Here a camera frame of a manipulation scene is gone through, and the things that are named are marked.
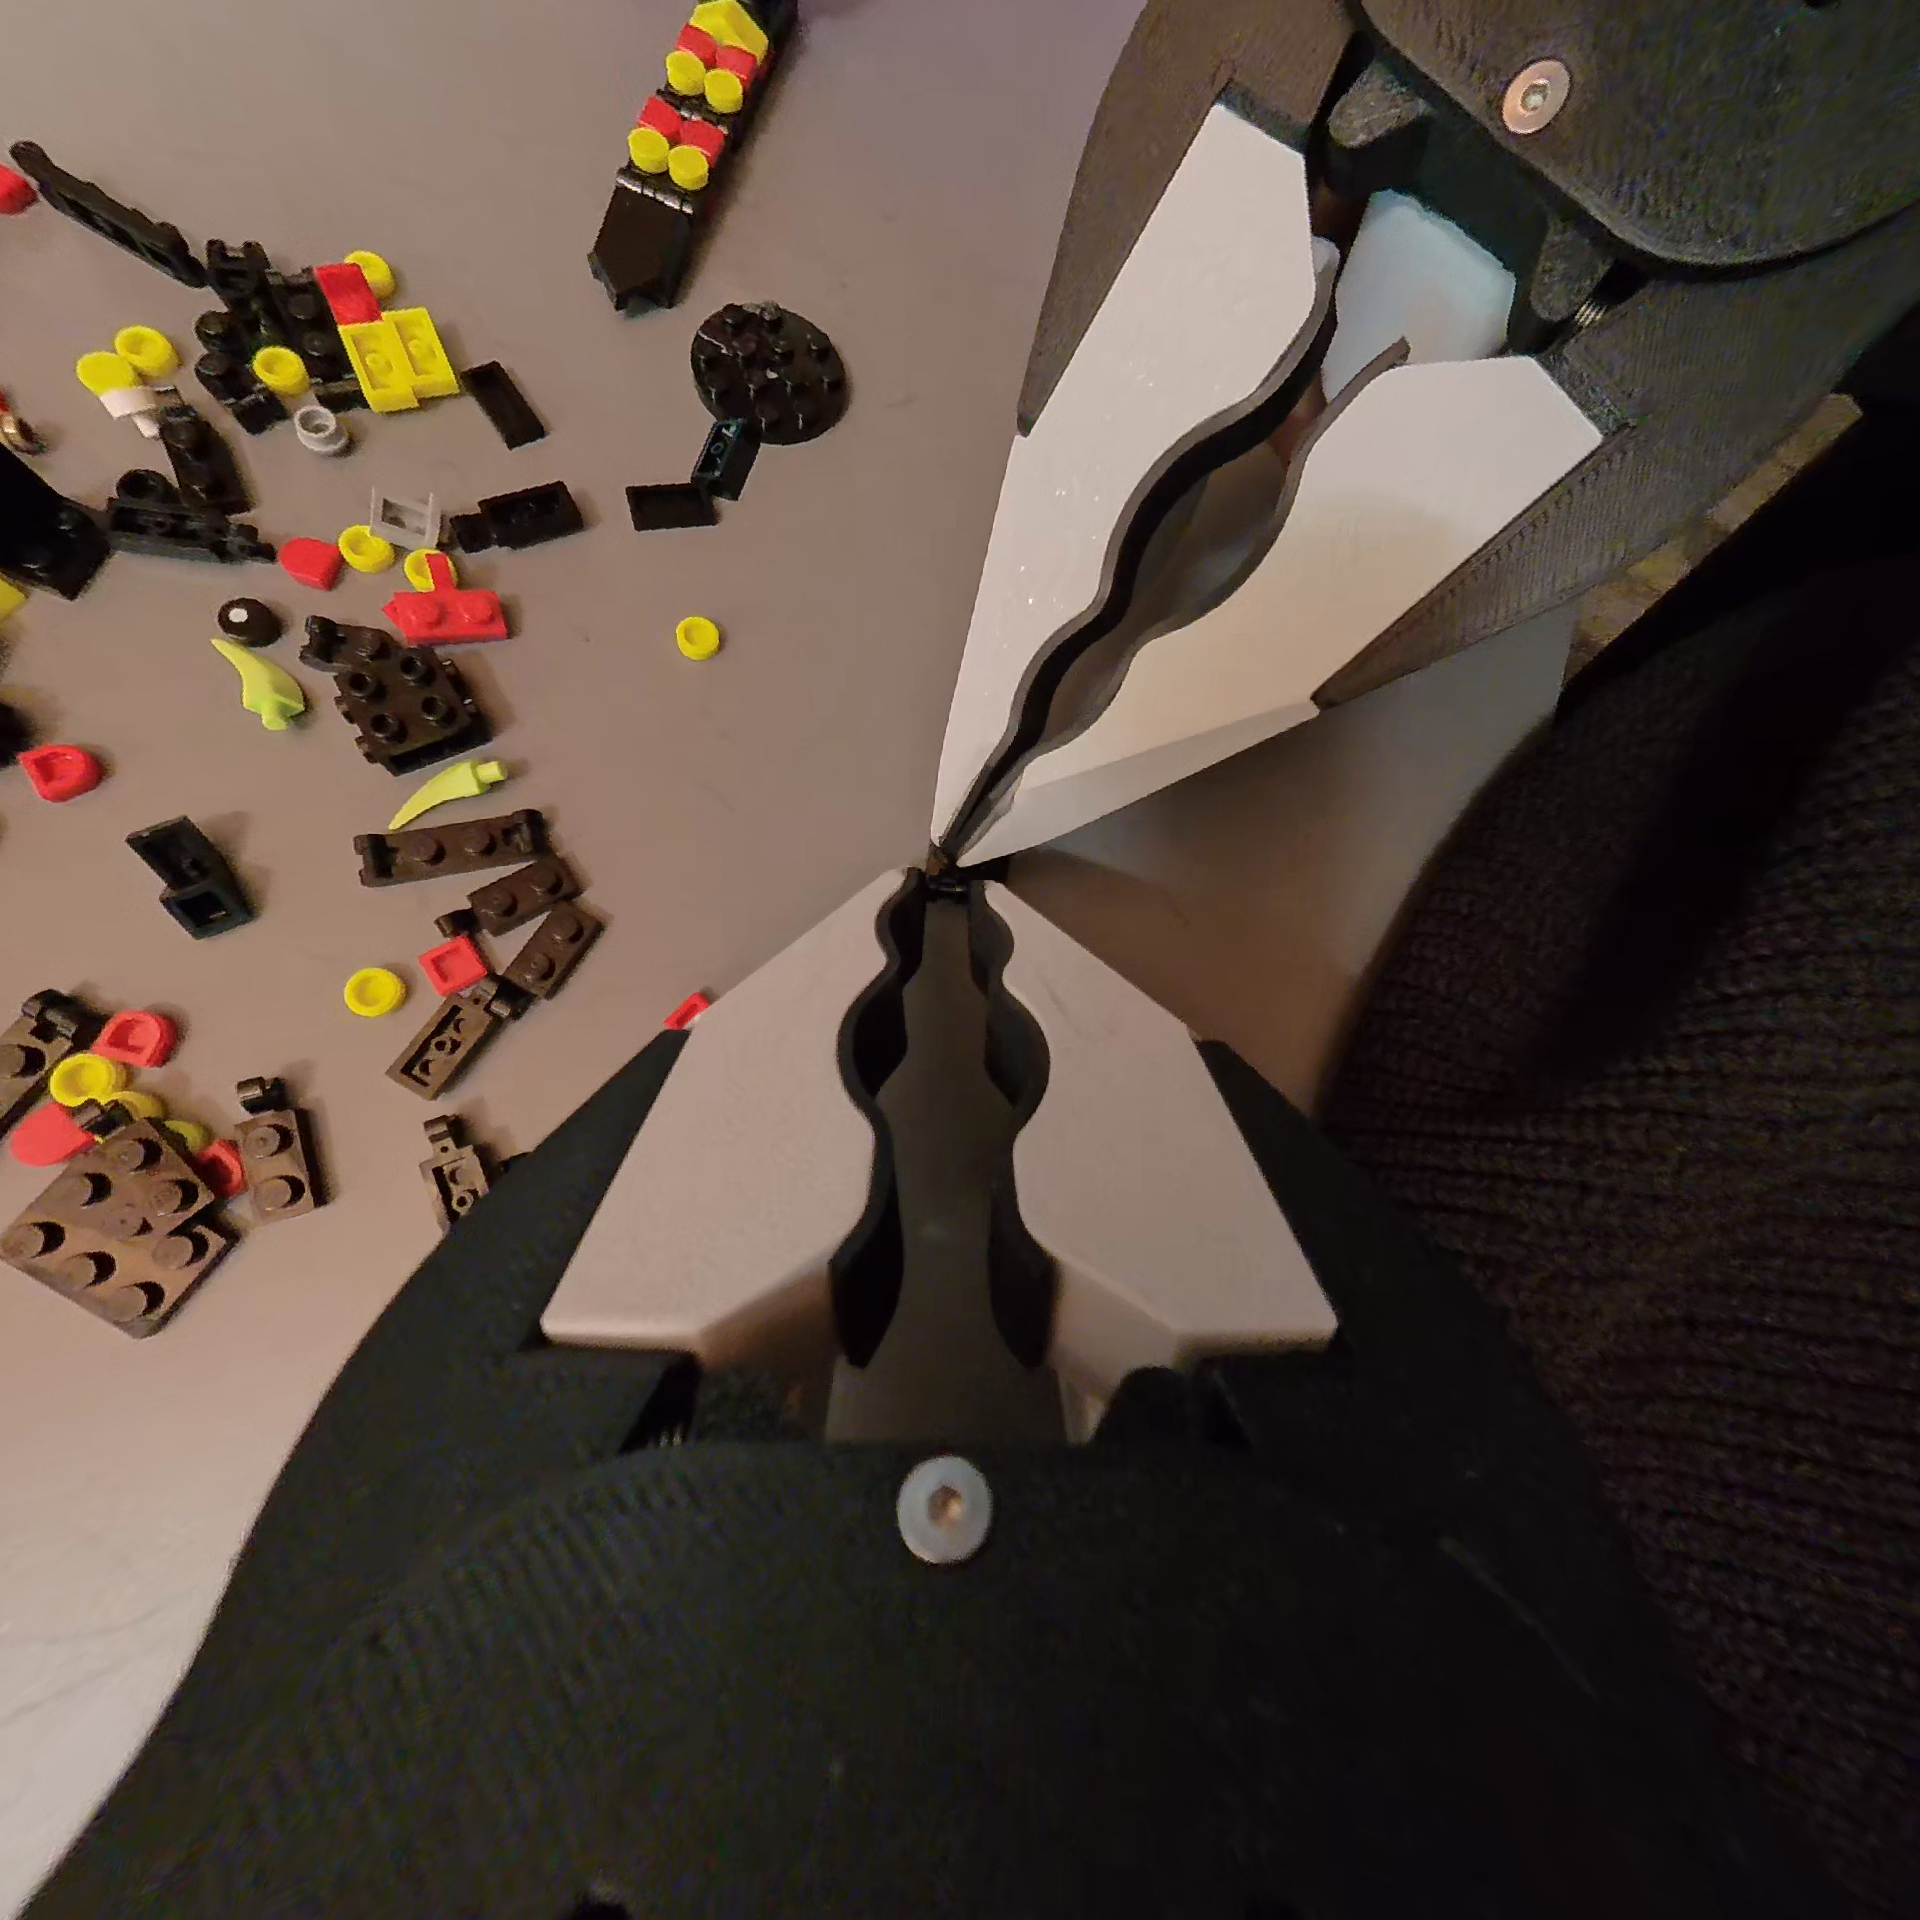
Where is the lego snake model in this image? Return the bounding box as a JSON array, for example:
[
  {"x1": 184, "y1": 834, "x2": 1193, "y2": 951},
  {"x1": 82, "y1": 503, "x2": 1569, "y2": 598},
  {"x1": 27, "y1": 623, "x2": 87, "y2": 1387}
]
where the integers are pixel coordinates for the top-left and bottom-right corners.
[{"x1": 588, "y1": 0, "x2": 801, "y2": 315}]

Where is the round dark lego plate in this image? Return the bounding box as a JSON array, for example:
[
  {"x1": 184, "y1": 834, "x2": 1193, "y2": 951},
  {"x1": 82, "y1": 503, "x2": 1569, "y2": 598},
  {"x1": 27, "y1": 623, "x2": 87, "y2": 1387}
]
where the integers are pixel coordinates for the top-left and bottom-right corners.
[{"x1": 687, "y1": 297, "x2": 852, "y2": 446}]

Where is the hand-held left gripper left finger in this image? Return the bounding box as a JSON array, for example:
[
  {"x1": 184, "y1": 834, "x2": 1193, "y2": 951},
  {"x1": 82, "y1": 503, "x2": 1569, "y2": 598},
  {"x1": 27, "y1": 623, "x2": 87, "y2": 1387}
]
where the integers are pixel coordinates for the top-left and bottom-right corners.
[{"x1": 539, "y1": 867, "x2": 933, "y2": 1420}]

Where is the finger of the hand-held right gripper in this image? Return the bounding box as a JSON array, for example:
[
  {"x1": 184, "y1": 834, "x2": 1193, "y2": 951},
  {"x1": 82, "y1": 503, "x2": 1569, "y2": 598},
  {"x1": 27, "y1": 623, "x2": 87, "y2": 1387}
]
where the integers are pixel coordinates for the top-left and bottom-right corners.
[
  {"x1": 956, "y1": 208, "x2": 1610, "y2": 873},
  {"x1": 927, "y1": 103, "x2": 1340, "y2": 869}
]

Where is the pile of lego pieces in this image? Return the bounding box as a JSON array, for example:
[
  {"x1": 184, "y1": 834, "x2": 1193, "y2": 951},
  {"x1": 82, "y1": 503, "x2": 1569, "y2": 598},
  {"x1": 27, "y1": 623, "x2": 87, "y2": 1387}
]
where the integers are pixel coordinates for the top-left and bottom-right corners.
[{"x1": 0, "y1": 142, "x2": 725, "y2": 1341}]

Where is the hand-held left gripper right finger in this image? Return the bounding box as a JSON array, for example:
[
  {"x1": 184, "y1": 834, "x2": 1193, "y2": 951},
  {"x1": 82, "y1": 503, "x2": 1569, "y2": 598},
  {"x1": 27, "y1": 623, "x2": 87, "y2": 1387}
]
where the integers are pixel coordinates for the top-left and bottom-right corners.
[{"x1": 964, "y1": 877, "x2": 1340, "y2": 1439}]

